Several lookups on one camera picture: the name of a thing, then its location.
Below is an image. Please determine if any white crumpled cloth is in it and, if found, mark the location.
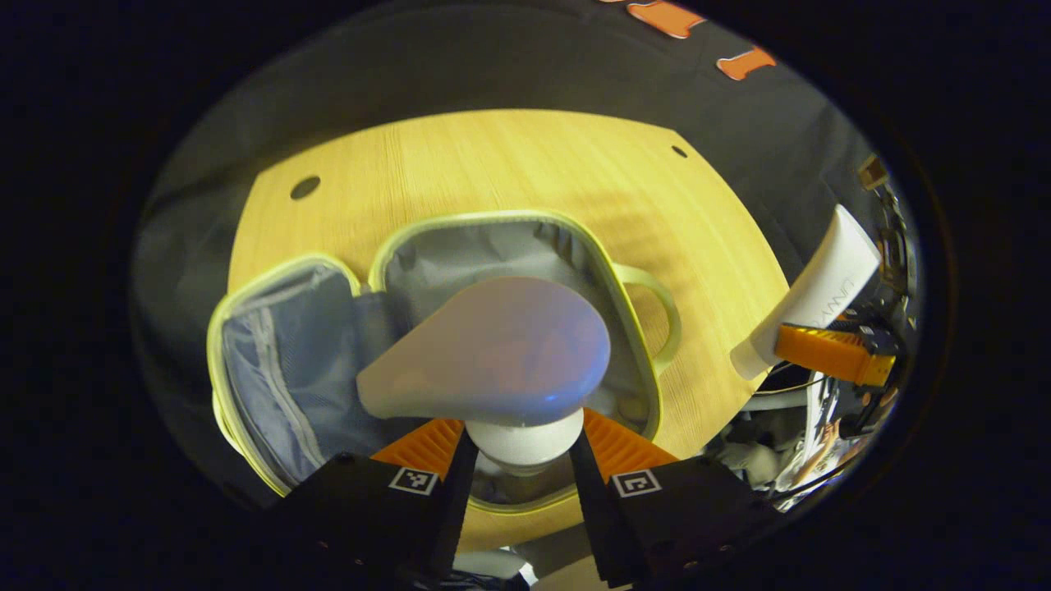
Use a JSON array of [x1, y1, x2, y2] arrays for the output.
[[706, 410, 814, 495]]

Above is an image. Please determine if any pale yellow suitcase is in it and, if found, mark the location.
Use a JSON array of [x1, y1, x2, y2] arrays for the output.
[[207, 209, 683, 515]]

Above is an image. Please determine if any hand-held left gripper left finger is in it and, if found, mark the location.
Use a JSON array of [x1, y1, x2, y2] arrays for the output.
[[263, 417, 480, 591]]

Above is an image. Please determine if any white squeeze tube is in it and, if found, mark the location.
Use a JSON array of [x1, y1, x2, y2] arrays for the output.
[[730, 204, 882, 382]]

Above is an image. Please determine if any white cable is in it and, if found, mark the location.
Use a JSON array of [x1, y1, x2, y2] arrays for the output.
[[751, 373, 826, 411]]

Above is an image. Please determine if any white pump bottle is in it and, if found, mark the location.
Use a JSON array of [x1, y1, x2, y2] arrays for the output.
[[356, 275, 613, 479]]

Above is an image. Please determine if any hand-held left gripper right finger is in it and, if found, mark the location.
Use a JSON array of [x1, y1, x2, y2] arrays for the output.
[[569, 408, 785, 590]]

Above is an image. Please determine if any person's light garment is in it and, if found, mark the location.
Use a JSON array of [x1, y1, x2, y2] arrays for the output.
[[450, 548, 539, 589]]

